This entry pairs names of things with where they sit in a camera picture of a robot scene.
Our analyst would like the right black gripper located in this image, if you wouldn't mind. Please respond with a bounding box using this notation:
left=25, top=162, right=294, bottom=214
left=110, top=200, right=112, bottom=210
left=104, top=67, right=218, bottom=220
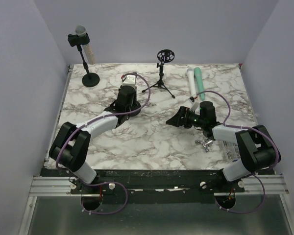
left=167, top=105, right=206, bottom=128

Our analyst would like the white microphone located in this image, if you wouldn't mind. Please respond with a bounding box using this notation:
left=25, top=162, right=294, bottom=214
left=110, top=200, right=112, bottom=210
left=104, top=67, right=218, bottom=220
left=186, top=68, right=196, bottom=96

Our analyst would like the black tripod shock mount stand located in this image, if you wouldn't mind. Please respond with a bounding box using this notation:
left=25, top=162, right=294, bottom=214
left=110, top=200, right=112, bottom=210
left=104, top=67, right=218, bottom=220
left=150, top=49, right=175, bottom=98

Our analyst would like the mint green microphone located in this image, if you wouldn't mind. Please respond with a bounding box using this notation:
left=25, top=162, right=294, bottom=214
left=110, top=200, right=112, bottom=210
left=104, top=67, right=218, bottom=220
left=194, top=67, right=205, bottom=101

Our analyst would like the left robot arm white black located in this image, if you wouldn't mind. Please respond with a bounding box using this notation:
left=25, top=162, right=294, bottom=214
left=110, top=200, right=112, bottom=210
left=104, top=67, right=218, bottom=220
left=49, top=86, right=141, bottom=193

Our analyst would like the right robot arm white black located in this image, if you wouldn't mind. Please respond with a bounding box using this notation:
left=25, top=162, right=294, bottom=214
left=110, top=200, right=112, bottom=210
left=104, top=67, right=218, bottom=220
left=166, top=101, right=281, bottom=192

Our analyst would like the black round base clip stand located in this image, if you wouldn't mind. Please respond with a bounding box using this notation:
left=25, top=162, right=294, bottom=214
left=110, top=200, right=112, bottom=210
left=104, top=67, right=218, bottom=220
left=68, top=34, right=100, bottom=88

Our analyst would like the glitter silver mesh microphone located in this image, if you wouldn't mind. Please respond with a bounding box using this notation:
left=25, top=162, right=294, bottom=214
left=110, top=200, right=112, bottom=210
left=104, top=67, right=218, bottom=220
left=75, top=25, right=96, bottom=65

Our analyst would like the chrome faucet fitting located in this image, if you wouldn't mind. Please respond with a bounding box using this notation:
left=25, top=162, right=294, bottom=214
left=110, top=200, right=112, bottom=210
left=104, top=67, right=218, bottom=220
left=195, top=140, right=214, bottom=153

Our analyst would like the clear screw organizer box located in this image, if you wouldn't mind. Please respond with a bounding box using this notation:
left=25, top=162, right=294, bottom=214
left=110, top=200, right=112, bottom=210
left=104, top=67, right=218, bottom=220
left=223, top=141, right=241, bottom=162

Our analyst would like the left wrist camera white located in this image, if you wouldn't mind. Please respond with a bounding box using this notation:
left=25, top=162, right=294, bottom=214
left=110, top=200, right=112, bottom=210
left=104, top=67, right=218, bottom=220
left=121, top=73, right=137, bottom=88

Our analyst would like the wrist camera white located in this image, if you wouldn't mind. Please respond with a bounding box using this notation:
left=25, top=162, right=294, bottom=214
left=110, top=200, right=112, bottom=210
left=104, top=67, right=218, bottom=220
left=189, top=95, right=199, bottom=112
left=121, top=73, right=137, bottom=88

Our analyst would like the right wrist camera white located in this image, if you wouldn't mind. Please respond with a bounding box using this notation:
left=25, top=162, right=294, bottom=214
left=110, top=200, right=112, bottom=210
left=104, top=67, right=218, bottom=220
left=189, top=95, right=199, bottom=112

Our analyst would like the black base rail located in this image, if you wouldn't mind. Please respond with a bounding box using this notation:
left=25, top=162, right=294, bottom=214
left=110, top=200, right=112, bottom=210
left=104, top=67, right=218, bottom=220
left=40, top=169, right=245, bottom=204

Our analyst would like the aluminium extrusion frame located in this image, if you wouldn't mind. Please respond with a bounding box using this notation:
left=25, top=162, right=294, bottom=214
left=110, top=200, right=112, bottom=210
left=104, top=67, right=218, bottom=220
left=17, top=63, right=75, bottom=235

